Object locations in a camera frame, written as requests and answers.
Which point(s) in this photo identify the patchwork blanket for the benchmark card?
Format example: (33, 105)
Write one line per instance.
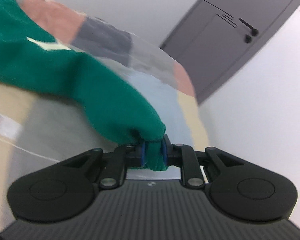
(65, 135)

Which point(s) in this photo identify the black door lock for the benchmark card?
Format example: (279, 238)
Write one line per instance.
(247, 39)

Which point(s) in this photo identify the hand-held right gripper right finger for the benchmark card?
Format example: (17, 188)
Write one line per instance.
(164, 152)

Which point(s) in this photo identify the green sweatshirt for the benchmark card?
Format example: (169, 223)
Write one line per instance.
(65, 67)

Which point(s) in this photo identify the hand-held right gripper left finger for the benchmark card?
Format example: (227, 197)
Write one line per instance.
(143, 155)

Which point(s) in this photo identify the grey door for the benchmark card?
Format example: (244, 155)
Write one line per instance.
(215, 42)

